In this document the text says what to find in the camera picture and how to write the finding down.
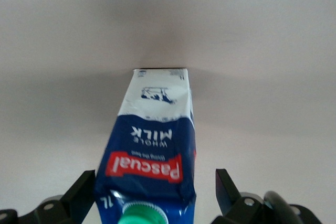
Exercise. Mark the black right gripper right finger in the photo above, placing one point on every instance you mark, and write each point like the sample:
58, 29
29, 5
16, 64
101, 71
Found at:
231, 197

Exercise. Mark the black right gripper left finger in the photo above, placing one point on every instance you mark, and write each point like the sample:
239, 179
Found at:
71, 203

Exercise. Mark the blue white milk carton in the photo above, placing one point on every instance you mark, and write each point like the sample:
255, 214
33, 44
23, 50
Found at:
155, 129

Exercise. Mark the table cover mat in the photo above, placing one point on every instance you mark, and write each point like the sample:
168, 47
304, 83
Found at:
78, 51

